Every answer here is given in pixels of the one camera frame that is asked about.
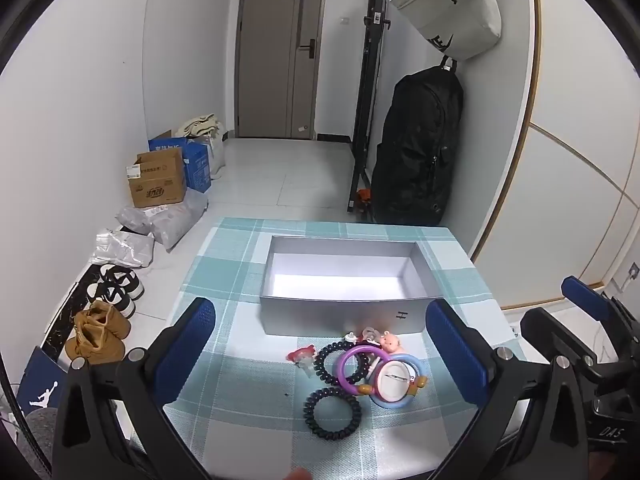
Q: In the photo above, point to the orange small object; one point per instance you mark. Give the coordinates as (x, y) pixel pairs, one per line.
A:
(365, 196)

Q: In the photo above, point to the tan boot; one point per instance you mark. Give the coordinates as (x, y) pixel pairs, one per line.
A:
(92, 345)
(107, 317)

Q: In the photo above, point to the black metal frame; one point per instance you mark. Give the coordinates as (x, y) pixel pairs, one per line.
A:
(372, 85)

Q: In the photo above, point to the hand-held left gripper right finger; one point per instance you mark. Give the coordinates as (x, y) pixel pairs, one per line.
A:
(456, 352)

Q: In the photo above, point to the blue cardboard box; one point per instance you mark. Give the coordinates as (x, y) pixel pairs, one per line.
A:
(197, 167)

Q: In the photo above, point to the brown cardboard box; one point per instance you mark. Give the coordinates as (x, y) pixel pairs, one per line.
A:
(157, 185)

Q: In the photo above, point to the black and white sneaker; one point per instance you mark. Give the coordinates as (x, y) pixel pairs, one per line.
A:
(125, 280)
(112, 300)

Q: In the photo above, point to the pink pig toy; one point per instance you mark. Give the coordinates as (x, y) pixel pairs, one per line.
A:
(391, 343)

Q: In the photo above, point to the large grey plastic parcel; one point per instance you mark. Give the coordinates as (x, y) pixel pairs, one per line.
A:
(177, 217)

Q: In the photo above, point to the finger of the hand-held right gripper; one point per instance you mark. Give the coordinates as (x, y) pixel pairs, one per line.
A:
(582, 291)
(537, 325)

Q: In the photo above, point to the white hanging bag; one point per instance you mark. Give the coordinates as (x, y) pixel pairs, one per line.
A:
(450, 5)

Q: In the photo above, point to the blue shoe box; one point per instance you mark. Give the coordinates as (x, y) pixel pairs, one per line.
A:
(42, 385)

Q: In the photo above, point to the silver box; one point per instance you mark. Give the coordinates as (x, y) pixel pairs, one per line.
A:
(340, 319)

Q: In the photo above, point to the small grey plastic parcel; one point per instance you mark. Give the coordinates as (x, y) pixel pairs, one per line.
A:
(125, 249)

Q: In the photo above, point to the pink translucent clip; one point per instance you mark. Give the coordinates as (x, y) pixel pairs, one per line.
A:
(371, 334)

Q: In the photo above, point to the red and white hair clip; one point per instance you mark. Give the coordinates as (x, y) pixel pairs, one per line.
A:
(302, 355)

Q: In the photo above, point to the cream cloth bag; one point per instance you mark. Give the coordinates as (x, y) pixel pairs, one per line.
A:
(202, 124)

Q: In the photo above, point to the black backpack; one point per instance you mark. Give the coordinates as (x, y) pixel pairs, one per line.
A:
(415, 150)

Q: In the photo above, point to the white wardrobe with wood trim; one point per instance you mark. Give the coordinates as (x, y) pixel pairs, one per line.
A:
(565, 160)

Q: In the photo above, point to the teal checked tablecloth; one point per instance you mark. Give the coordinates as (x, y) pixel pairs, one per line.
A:
(235, 280)

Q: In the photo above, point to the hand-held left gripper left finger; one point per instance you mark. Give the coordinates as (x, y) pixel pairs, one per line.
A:
(186, 350)

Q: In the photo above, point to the round white badge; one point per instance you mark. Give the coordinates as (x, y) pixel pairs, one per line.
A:
(396, 381)

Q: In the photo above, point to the grey door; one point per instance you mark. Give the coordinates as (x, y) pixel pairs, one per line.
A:
(270, 60)

